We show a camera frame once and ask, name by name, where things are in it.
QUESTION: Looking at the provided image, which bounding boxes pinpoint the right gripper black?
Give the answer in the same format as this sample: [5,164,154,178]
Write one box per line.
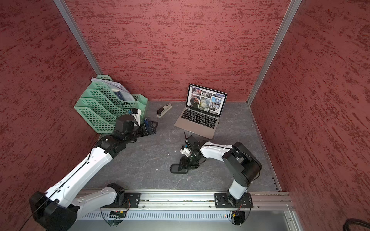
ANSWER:
[178,151,202,171]

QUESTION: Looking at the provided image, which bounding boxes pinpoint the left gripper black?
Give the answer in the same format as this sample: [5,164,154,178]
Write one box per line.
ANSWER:
[124,121,159,143]

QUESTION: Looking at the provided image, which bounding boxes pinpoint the black wireless mouse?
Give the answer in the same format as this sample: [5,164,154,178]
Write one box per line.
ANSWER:
[170,164,188,174]

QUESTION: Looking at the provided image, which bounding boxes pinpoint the silver laptop computer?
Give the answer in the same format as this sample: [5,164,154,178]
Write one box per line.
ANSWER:
[174,84,227,140]

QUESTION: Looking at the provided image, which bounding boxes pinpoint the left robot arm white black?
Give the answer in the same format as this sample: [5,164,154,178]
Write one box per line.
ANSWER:
[29,114,158,231]

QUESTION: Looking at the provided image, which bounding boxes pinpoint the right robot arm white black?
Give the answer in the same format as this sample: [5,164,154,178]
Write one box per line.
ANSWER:
[170,136,262,208]

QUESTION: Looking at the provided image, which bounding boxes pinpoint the black beige stapler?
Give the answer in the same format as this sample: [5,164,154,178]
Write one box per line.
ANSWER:
[157,104,172,118]

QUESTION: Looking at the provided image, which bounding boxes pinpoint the papers in organizer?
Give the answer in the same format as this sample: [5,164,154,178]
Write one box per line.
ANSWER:
[91,75,135,101]

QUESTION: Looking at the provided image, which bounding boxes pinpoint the green plastic file organizer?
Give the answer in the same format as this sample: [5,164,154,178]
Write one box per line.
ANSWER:
[74,82,148,134]

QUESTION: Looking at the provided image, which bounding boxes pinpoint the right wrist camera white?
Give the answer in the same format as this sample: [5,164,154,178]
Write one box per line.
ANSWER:
[180,145,192,157]

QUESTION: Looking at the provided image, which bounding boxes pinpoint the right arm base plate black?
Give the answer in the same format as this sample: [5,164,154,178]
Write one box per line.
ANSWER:
[214,192,253,209]

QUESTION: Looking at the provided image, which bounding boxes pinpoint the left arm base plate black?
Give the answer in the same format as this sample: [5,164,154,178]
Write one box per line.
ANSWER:
[123,193,141,209]

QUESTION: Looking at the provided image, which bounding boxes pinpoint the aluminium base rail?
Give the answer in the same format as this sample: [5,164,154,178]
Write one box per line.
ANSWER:
[59,190,295,211]

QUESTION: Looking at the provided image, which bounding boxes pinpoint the left aluminium corner post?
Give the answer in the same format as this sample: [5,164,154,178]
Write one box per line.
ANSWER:
[53,0,103,75]

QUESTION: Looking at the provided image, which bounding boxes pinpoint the aluminium corner post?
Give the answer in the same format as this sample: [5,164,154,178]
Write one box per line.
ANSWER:
[53,0,103,75]
[246,0,302,105]

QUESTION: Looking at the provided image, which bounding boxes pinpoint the black cable bottom right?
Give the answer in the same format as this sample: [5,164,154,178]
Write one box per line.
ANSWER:
[342,218,370,231]

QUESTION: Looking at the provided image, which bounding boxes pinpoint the right aluminium corner post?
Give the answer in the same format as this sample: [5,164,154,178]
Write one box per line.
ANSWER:
[246,0,302,105]

